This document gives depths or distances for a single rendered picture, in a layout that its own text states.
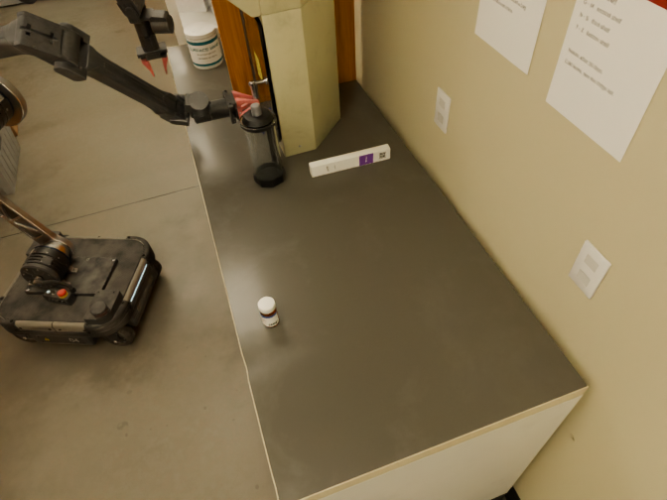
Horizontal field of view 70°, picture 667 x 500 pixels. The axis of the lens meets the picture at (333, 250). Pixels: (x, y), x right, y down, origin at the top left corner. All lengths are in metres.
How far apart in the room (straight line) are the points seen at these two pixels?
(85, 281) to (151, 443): 0.80
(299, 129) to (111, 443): 1.49
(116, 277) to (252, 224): 1.14
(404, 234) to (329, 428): 0.59
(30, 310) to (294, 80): 1.63
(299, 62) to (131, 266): 1.38
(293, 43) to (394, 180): 0.50
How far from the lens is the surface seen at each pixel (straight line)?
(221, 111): 1.56
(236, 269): 1.35
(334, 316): 1.21
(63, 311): 2.47
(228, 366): 2.28
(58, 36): 1.32
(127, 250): 2.56
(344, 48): 1.98
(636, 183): 0.96
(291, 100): 1.56
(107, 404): 2.40
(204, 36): 2.21
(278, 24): 1.45
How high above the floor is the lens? 1.95
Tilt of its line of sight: 49 degrees down
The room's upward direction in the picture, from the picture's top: 5 degrees counter-clockwise
